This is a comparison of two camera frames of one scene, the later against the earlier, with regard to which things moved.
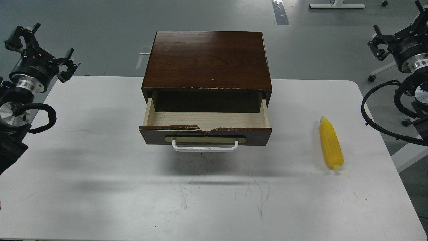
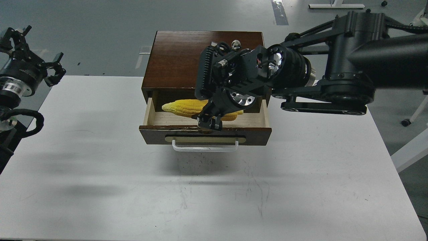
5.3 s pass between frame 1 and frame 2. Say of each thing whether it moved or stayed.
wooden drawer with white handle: stayed
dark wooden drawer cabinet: stayed
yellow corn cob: moved
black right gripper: moved
